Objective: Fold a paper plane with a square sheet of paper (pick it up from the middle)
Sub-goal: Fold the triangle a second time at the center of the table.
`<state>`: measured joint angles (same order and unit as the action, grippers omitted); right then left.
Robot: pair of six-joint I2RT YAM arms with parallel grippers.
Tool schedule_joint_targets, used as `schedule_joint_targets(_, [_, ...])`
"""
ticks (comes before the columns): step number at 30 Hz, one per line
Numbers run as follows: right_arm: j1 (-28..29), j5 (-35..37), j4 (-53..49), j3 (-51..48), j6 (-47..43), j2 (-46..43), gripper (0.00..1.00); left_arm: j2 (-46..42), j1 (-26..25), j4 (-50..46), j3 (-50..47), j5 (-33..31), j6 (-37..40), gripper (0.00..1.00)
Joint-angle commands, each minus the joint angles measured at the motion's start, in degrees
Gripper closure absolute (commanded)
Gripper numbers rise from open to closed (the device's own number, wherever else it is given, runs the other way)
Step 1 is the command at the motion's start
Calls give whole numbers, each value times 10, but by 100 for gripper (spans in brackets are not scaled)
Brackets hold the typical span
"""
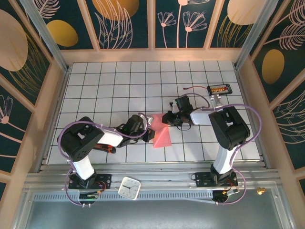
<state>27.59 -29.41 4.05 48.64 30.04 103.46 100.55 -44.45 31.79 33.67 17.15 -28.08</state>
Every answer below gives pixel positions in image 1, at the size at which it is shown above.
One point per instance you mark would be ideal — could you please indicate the aluminium frame post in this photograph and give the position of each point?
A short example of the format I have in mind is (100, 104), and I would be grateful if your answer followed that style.
(45, 35)
(255, 33)

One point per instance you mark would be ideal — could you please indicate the black board yellow connectors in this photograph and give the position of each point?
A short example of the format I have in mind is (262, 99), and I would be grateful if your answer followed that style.
(219, 89)

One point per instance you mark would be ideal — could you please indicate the small brass knob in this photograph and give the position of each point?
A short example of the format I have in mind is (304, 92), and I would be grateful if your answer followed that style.
(261, 190)

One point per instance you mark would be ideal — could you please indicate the white square analog clock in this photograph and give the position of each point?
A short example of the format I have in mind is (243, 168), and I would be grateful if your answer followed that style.
(128, 188)

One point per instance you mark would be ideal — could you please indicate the white plastic clip holder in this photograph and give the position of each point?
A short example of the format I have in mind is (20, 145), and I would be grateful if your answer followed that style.
(218, 102)

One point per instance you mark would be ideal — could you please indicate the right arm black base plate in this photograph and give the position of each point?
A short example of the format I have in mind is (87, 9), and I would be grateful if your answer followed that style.
(202, 177)

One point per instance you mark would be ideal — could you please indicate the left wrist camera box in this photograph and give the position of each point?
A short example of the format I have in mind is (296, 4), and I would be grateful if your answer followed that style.
(148, 119)

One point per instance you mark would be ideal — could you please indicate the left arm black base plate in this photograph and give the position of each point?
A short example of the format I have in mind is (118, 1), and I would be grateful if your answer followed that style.
(104, 179)

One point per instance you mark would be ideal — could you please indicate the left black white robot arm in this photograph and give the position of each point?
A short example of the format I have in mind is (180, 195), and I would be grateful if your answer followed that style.
(78, 143)

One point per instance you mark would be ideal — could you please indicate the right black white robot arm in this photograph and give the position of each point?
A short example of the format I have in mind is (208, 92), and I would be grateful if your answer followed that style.
(228, 128)

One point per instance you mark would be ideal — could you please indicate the black orange utility knife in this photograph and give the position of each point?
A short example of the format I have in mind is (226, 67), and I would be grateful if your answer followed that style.
(109, 149)

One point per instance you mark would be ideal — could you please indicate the aluminium mounting rail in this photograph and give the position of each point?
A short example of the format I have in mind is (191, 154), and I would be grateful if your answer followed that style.
(166, 171)

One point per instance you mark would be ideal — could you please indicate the grey metal shelf plate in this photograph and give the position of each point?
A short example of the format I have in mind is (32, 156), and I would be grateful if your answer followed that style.
(152, 214)

